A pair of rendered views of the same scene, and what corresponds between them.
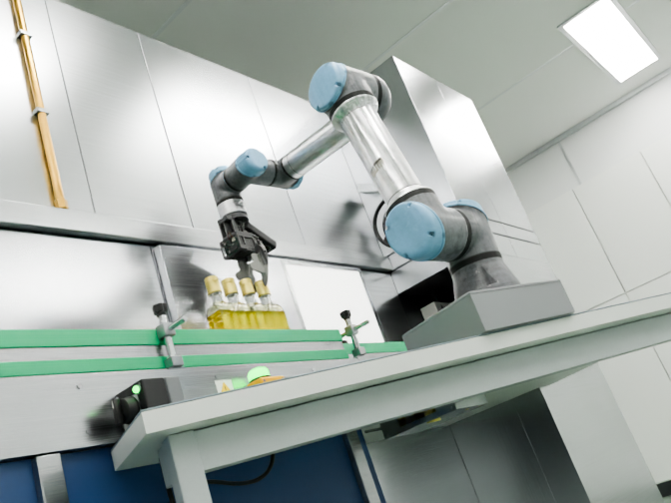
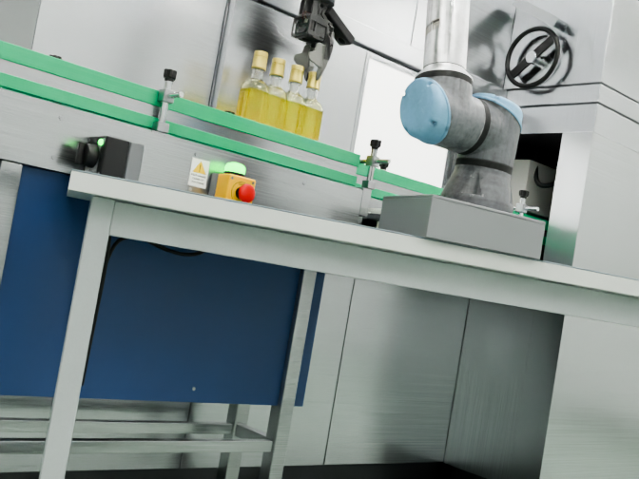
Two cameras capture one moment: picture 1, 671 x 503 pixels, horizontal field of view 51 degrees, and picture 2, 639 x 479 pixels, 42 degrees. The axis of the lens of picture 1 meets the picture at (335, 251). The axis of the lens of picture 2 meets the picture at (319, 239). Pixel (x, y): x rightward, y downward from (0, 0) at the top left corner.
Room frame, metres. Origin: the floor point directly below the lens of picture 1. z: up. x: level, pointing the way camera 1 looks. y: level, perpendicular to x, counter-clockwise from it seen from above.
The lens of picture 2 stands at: (-0.23, -0.46, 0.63)
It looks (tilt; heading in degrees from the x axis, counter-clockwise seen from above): 3 degrees up; 17
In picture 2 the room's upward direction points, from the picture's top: 10 degrees clockwise
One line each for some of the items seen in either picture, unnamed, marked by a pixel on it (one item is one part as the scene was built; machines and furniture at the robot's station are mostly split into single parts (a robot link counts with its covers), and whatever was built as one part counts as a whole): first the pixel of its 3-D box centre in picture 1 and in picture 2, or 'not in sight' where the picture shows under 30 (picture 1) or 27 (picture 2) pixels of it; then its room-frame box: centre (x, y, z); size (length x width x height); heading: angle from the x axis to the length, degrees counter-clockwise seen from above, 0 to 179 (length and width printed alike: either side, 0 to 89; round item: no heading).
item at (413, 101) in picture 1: (438, 186); (616, 35); (2.84, -0.52, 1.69); 0.70 x 0.37 x 0.89; 147
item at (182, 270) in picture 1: (288, 309); (349, 105); (2.05, 0.19, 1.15); 0.90 x 0.03 x 0.34; 147
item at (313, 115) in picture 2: (280, 342); (303, 139); (1.76, 0.22, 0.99); 0.06 x 0.06 x 0.21; 57
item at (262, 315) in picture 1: (264, 342); (286, 134); (1.71, 0.25, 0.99); 0.06 x 0.06 x 0.21; 58
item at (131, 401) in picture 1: (123, 411); (85, 154); (1.11, 0.41, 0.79); 0.04 x 0.03 x 0.04; 57
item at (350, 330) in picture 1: (345, 336); (365, 163); (1.79, 0.05, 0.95); 0.17 x 0.03 x 0.12; 57
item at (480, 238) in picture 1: (462, 235); (488, 131); (1.47, -0.27, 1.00); 0.13 x 0.12 x 0.14; 140
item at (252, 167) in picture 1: (251, 170); not in sight; (1.69, 0.14, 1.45); 0.11 x 0.11 x 0.08; 50
